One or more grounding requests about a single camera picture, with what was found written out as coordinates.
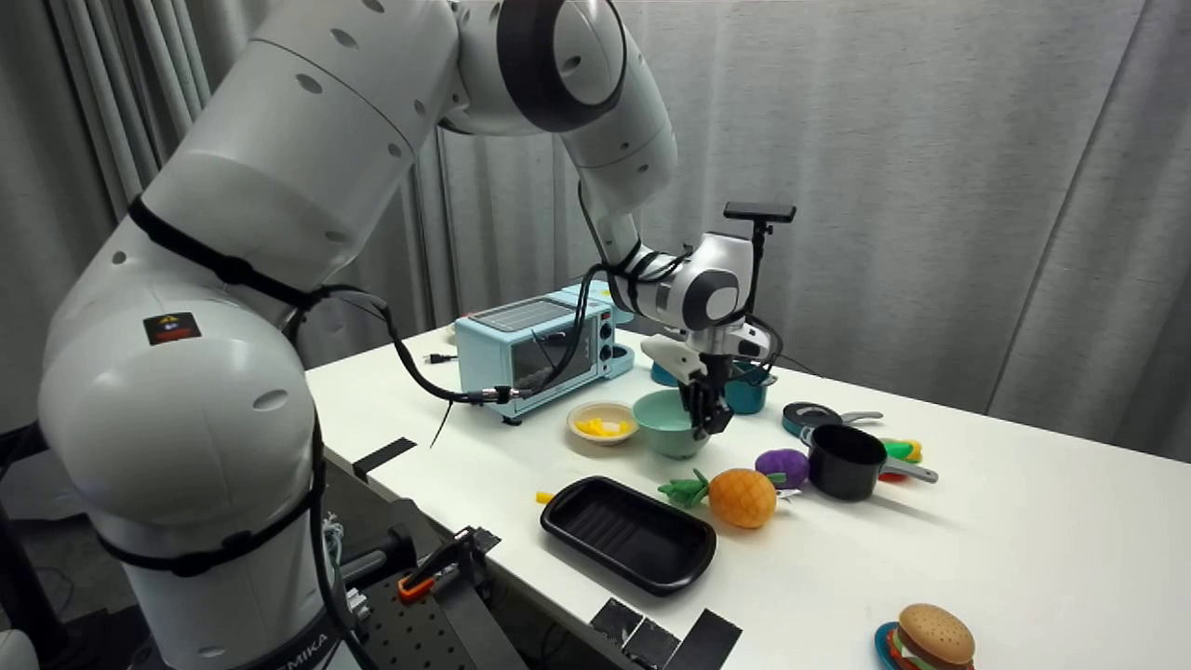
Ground light blue toy oven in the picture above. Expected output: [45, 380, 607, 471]
[454, 280, 634, 425]

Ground toy hamburger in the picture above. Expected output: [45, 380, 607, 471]
[875, 602, 974, 670]

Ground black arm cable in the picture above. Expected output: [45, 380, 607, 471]
[277, 255, 624, 408]

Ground green bowl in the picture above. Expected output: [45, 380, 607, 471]
[634, 389, 702, 461]

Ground camera on tripod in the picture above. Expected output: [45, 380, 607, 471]
[722, 200, 795, 365]

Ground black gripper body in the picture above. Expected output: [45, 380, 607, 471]
[682, 353, 728, 421]

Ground yellow potato fries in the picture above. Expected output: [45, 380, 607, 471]
[575, 414, 634, 441]

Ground teal toy pot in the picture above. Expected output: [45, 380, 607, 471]
[725, 362, 773, 418]

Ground orange toy pineapple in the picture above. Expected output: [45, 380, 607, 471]
[663, 468, 777, 533]

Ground beige plate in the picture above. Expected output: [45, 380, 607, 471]
[566, 401, 639, 446]

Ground orange handled clamp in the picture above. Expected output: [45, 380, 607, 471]
[395, 526, 499, 602]

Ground purple toy eggplant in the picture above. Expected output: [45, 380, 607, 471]
[757, 450, 809, 486]

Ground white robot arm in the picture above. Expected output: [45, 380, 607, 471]
[37, 0, 773, 670]

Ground black toy saucepan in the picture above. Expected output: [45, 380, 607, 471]
[809, 425, 886, 503]

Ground colourful toy utensils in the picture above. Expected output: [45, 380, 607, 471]
[877, 437, 924, 483]

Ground black rectangular tray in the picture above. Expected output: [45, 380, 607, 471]
[541, 475, 717, 594]

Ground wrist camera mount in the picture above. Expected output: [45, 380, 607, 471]
[639, 334, 702, 382]

